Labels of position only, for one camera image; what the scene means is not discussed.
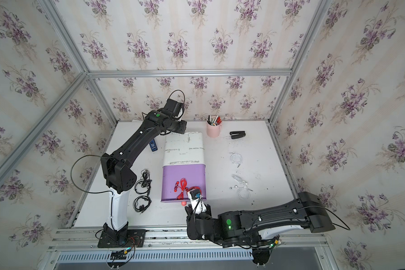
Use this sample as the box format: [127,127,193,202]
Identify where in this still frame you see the red earphones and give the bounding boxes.
[188,186,201,195]
[174,178,188,200]

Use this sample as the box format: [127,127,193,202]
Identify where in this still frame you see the purple top drawer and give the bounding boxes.
[161,164,207,203]

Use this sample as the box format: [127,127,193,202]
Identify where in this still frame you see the white earphones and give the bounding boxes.
[230,153,243,168]
[229,174,253,200]

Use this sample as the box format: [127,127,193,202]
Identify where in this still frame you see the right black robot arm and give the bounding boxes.
[185,192,335,249]

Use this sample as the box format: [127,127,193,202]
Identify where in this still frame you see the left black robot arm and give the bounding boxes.
[101,99,187,242]

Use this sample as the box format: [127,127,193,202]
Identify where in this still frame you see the white drawer cabinet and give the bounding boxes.
[163,132,205,166]

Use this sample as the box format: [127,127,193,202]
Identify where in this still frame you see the black earphones lower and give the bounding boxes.
[133,195,152,213]

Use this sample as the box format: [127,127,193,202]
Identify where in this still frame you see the black earphones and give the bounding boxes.
[133,195,152,213]
[134,169,153,196]

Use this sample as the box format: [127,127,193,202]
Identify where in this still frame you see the black earphones upper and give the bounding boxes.
[134,169,153,196]

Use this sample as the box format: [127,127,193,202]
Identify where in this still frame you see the pink pen holder cup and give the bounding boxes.
[207,115,222,138]

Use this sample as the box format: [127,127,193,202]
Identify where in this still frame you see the black stapler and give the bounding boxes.
[229,130,246,140]

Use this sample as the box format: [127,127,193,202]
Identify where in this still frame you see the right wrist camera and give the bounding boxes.
[187,192,207,214]

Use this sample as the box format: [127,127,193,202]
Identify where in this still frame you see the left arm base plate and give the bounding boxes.
[96,229,146,249]

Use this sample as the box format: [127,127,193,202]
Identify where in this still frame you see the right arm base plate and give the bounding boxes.
[252,245,277,266]

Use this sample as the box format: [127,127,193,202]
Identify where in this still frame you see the aluminium mounting rail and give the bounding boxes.
[47,224,331,252]

